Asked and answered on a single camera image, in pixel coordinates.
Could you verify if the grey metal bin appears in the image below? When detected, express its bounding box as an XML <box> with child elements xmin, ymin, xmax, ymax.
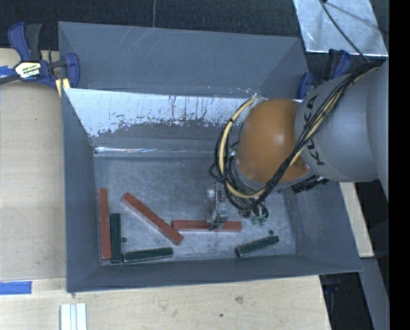
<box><xmin>57</xmin><ymin>21</ymin><xmax>364</xmax><ymax>294</ymax></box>

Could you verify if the red-brown flat block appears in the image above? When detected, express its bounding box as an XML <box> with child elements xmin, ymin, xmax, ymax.
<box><xmin>172</xmin><ymin>219</ymin><xmax>243</xmax><ymax>234</ymax></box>
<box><xmin>98</xmin><ymin>188</ymin><xmax>113</xmax><ymax>261</ymax></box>
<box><xmin>121</xmin><ymin>192</ymin><xmax>185</xmax><ymax>247</ymax></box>

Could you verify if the black cylinder on white bracket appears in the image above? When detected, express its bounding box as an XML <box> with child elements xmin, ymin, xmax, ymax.
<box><xmin>291</xmin><ymin>177</ymin><xmax>331</xmax><ymax>195</ymax></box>

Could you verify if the pale wood flat board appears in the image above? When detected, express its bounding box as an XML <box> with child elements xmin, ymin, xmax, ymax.
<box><xmin>0</xmin><ymin>84</ymin><xmax>68</xmax><ymax>282</ymax></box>

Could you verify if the dark green flat block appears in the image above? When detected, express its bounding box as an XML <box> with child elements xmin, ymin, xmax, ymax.
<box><xmin>122</xmin><ymin>247</ymin><xmax>174</xmax><ymax>264</ymax></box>
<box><xmin>234</xmin><ymin>235</ymin><xmax>281</xmax><ymax>259</ymax></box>
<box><xmin>109</xmin><ymin>212</ymin><xmax>124</xmax><ymax>265</ymax></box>

